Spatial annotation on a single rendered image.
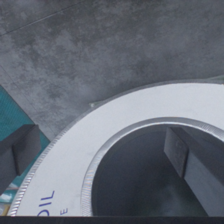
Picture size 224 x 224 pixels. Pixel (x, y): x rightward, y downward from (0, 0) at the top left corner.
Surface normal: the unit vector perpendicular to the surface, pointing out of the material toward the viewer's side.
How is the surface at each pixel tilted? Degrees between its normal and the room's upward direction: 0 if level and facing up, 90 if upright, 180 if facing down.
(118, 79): 0
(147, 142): 12
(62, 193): 90
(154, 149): 6
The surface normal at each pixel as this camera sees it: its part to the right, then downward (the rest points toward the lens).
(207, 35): -0.11, 0.65
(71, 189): -0.32, -0.74
